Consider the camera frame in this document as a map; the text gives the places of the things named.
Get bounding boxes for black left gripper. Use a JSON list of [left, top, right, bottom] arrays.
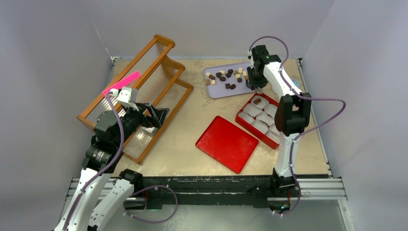
[[115, 101, 168, 146]]

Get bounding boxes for brown square chocolate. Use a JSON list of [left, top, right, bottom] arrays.
[[253, 98, 262, 105]]

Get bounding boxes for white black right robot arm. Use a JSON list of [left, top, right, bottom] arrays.
[[246, 45, 311, 196]]

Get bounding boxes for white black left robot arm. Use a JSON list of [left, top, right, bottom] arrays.
[[55, 103, 169, 231]]

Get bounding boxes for red chocolate box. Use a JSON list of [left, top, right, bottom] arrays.
[[235, 93, 280, 150]]

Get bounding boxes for lavender plastic tray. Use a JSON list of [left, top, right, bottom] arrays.
[[203, 62, 255, 99]]

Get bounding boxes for orange wooden shelf rack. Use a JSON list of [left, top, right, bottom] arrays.
[[77, 34, 193, 164]]

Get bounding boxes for white blue oval package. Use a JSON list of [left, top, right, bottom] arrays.
[[271, 78, 301, 93]]

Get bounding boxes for pink flat box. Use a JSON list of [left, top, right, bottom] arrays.
[[102, 71, 141, 97]]

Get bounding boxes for red box lid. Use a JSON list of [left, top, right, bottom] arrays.
[[195, 116, 259, 174]]

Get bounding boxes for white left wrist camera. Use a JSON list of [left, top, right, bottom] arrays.
[[110, 87, 139, 111]]

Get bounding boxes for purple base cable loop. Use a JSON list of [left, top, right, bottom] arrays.
[[122, 185, 179, 224]]

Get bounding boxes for black metal base rail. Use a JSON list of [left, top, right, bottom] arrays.
[[67, 175, 346, 211]]

